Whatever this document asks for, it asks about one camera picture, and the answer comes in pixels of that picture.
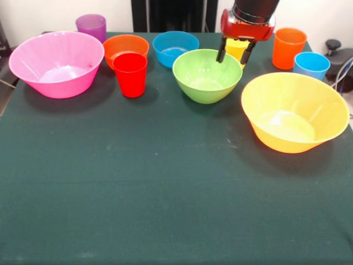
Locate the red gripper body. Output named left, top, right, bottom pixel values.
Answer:
left=220, top=8, right=276, bottom=42

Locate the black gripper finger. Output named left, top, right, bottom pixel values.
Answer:
left=216, top=38, right=227, bottom=63
left=240, top=40, right=256, bottom=65

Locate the green plastic bowl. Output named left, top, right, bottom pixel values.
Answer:
left=172, top=49, right=244, bottom=105

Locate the yellow plastic cup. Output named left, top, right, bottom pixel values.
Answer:
left=222, top=35, right=254, bottom=70

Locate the orange plastic cup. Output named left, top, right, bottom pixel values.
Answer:
left=272, top=27, right=308, bottom=70

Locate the blue plastic bowl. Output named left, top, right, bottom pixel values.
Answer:
left=152, top=30, right=200, bottom=69

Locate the yellow plastic bowl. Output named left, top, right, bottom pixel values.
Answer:
left=240, top=72, right=350, bottom=154

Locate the blue plastic cup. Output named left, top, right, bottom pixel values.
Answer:
left=293, top=51, right=331, bottom=81

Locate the red plastic cup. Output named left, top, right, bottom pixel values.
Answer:
left=112, top=52, right=148, bottom=98

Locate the orange plastic bowl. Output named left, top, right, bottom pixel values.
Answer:
left=103, top=34, right=150, bottom=71

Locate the purple plastic cup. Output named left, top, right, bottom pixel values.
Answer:
left=76, top=14, right=108, bottom=44

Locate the dark green tablecloth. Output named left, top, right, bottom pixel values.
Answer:
left=0, top=31, right=353, bottom=265

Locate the pink plastic bowl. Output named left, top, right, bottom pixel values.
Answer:
left=8, top=30, right=105, bottom=99

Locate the grey cable bundle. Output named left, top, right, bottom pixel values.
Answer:
left=332, top=57, right=353, bottom=96

